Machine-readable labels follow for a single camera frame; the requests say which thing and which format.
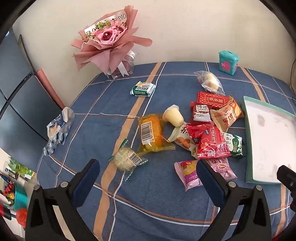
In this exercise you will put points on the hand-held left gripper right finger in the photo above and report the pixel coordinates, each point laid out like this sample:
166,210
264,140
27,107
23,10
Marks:
208,178

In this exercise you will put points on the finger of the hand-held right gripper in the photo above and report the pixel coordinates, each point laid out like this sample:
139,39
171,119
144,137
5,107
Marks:
288,178

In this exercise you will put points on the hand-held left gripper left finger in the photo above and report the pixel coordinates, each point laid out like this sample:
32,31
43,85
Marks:
89,176

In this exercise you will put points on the pink roll cake packet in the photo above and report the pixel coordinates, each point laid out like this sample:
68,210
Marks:
188,173

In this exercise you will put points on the red flowered snack packet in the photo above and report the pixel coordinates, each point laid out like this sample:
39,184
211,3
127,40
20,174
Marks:
211,144
194,131

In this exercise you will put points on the round pastry green-edged packet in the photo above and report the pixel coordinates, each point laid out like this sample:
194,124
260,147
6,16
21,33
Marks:
126,157

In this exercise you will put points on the green white biscuit packet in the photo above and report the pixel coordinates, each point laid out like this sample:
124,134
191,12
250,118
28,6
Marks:
234,144

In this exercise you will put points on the white box green rim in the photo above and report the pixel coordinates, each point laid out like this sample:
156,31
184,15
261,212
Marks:
268,139

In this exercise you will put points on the beige snack packet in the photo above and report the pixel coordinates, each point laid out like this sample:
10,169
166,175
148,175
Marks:
181,139

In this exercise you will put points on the orange cream roll packet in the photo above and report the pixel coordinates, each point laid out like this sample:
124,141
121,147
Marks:
227,117

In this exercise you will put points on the dark red biscuit packet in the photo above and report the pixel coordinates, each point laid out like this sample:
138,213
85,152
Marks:
201,113

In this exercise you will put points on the pudding cup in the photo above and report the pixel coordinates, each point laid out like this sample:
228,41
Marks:
172,115

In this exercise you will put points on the yellow cake packet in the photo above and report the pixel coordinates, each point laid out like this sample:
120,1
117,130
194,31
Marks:
151,132

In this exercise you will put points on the long red cake packet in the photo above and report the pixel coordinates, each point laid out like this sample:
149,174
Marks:
214,99

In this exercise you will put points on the crumpled blue white packet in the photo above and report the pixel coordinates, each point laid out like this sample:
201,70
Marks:
59,129

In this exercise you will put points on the blue plaid tablecloth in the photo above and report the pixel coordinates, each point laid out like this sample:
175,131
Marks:
150,204

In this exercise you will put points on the colourful picture card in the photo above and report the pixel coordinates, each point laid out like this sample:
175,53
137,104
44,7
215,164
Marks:
20,169

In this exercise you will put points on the teal plastic bin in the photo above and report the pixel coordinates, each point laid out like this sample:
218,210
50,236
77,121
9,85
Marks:
22,195

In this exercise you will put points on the orange mesh bag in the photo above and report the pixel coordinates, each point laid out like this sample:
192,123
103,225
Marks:
22,216

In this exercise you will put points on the clear packet white pastry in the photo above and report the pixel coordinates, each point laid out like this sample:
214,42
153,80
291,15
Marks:
210,81

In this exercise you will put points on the small green white packet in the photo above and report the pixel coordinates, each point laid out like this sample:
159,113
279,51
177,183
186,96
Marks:
142,89

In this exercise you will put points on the dark panelled cabinet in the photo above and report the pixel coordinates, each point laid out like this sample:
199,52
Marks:
18,97

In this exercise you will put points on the clear glass vase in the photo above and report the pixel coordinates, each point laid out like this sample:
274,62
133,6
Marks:
123,68

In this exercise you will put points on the teal toy house box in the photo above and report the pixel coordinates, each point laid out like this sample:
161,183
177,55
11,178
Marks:
227,61

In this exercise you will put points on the pink rose bouquet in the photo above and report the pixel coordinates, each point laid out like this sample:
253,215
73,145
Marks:
106,34

